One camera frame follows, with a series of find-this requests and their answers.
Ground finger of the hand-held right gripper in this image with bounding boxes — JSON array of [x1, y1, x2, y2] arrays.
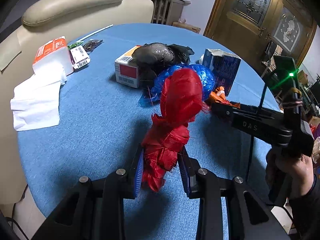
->
[[211, 101, 284, 121]]

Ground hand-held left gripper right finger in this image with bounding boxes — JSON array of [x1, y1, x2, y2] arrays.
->
[[178, 146, 290, 240]]

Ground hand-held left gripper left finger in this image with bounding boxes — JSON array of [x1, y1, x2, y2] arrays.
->
[[32, 144, 145, 240]]

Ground orange snack wrapper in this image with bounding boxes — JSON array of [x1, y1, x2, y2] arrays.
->
[[205, 86, 232, 109]]

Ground red mesh bag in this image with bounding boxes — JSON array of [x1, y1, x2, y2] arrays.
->
[[141, 68, 212, 193]]

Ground black plastic bag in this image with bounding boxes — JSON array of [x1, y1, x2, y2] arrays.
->
[[131, 42, 195, 88]]

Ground white box with red label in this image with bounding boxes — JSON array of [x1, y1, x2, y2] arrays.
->
[[115, 45, 150, 88]]

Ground person's right forearm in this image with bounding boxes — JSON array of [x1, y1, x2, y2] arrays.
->
[[287, 170, 320, 240]]

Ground person's right hand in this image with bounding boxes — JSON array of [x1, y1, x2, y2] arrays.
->
[[265, 147, 314, 200]]

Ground torn blue carton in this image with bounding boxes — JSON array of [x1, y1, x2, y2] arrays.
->
[[200, 49, 242, 97]]

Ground wooden door with glass panels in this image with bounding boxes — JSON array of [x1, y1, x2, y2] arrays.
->
[[204, 0, 317, 80]]

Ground brown cardboard box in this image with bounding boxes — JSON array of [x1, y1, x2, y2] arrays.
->
[[172, 21, 201, 34]]

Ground slatted wooden cabinet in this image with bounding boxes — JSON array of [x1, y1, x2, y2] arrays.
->
[[147, 0, 190, 27]]

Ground white tissue paper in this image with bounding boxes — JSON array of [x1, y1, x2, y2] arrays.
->
[[10, 71, 68, 132]]

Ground white barcode packet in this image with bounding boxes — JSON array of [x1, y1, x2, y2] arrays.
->
[[69, 45, 91, 70]]

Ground small dark packet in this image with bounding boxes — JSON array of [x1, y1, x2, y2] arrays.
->
[[82, 39, 104, 53]]

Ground thin white stick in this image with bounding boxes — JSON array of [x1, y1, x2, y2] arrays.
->
[[75, 24, 113, 43]]

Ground orange and white tissue pack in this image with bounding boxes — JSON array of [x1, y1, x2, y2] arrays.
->
[[32, 36, 74, 77]]

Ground beige leather sofa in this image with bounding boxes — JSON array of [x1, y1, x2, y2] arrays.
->
[[0, 0, 154, 220]]

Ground thin black cable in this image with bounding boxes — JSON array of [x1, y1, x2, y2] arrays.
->
[[246, 82, 267, 183]]

